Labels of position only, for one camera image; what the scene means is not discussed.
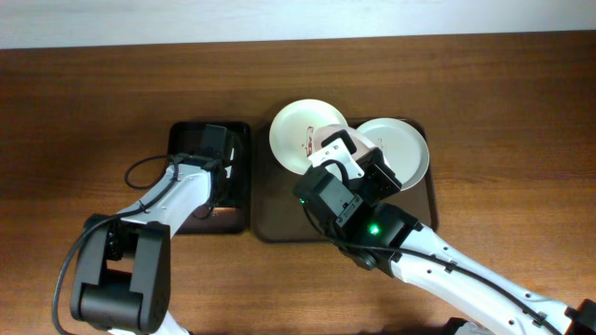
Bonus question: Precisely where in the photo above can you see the pale grey stained plate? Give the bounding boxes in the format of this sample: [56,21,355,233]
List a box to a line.
[357,118,430,190]

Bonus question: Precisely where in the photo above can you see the cream plate with red stain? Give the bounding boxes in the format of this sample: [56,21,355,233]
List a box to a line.
[269,99,347,175]

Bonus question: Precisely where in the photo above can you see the white plate with red stain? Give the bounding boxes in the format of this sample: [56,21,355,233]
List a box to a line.
[314,124,376,160]

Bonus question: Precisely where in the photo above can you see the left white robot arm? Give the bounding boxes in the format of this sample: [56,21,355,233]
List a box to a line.
[67,146,237,334]

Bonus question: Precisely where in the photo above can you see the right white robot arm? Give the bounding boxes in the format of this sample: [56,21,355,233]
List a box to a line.
[294,125,595,334]

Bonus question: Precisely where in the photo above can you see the small black tray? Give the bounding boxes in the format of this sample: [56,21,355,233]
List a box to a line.
[168,121,251,235]

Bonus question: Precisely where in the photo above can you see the large brown serving tray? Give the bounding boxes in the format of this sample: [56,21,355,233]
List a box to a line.
[250,125,440,243]

